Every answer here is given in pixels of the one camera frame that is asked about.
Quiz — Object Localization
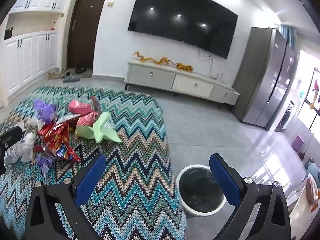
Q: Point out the black wall television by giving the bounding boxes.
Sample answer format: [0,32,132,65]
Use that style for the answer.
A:
[128,0,238,60]

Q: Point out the beige side table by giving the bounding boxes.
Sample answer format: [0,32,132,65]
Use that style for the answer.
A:
[287,174,320,240]

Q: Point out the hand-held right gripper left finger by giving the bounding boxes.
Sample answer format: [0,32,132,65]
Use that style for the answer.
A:
[25,153,107,240]

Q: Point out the purple stool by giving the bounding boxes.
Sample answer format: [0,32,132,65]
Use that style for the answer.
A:
[291,135,304,153]

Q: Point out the long gold dragon ornament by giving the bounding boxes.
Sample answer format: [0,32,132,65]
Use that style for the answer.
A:
[132,51,176,66]

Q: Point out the red pink foil wrapper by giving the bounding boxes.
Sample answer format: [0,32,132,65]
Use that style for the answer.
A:
[76,96,101,128]

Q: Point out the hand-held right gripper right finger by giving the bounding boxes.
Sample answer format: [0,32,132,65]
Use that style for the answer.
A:
[209,153,292,240]

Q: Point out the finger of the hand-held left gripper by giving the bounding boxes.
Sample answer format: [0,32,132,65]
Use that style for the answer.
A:
[0,149,7,175]
[0,126,23,147]

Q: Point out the washing machine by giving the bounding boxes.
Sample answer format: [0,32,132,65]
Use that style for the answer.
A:
[275,100,297,133]

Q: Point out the green plastic bag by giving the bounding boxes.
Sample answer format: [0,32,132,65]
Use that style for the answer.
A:
[75,112,123,144]

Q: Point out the large purple wrapper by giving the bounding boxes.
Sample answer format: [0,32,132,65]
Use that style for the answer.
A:
[33,99,57,125]

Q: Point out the white built-in cabinet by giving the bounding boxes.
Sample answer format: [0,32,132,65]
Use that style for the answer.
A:
[0,0,73,103]

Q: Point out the blue curtain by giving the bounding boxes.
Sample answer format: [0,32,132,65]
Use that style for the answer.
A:
[278,25,297,47]

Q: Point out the short gold dragon ornament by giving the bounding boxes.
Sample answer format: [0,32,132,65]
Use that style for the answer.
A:
[175,62,194,72]

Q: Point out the clear plastic wrapper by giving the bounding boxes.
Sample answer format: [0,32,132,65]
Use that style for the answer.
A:
[27,116,46,131]

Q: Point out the white television cables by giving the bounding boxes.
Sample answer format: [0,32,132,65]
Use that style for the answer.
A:
[199,48,216,78]

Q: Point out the teal chair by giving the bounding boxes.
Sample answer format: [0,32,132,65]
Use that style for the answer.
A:
[306,162,320,181]

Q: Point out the white round trash bin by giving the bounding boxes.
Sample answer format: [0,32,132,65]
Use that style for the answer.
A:
[176,164,234,217]

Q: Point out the pink snack bag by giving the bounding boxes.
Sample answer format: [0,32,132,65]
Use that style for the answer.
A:
[68,100,94,115]

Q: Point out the grey double-door refrigerator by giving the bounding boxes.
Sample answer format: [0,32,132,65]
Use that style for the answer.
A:
[232,26,298,131]

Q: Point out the white paper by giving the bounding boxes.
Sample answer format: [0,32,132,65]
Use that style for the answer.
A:
[3,121,37,164]

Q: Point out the dark brown entrance door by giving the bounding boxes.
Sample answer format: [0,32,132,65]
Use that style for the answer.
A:
[66,0,111,69]

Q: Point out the zigzag knitted blanket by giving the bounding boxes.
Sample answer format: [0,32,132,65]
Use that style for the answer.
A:
[0,86,187,240]

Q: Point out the small purple wrapper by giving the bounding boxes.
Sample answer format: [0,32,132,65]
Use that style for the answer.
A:
[36,152,54,178]

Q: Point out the grey white TV cabinet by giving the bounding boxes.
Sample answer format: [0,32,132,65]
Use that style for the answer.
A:
[124,57,240,106]

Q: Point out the grey slipper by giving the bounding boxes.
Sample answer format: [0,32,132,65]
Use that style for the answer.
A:
[62,75,81,84]

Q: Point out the red snack bag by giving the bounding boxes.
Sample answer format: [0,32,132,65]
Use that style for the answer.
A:
[37,122,82,163]

